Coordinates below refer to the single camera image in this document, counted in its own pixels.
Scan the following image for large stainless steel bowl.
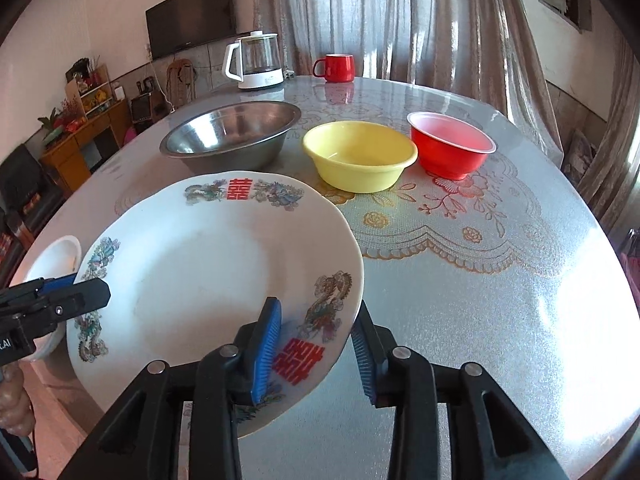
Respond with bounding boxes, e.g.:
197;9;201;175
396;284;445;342
160;101;302;174

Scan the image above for red plastic bowl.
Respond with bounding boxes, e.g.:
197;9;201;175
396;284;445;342
407;112;497;181

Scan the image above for small white rose plate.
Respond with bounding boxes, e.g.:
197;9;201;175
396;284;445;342
11;235;82;362

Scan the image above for wooden side cabinet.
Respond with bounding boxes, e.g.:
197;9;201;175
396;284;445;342
40;64;132;195

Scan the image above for side window curtain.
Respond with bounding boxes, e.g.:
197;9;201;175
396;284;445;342
577;35;639;234

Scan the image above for yellow plastic bowl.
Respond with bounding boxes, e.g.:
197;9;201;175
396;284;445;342
303;120;418;194

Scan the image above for wooden chair by wall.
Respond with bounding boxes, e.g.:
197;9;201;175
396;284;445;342
166;58;198;108

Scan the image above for white plate red characters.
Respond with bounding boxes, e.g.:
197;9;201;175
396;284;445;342
66;171;364;436

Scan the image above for white glass electric kettle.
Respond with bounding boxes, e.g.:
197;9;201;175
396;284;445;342
222;30;284;90

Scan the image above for person's left hand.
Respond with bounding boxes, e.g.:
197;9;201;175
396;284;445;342
0;363;36;437

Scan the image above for red ceramic mug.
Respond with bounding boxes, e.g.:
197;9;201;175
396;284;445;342
312;54;356;84

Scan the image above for beige window curtain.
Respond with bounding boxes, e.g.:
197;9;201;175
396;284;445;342
254;0;563;164

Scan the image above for black wall television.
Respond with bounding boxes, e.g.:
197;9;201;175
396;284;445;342
145;0;236;60

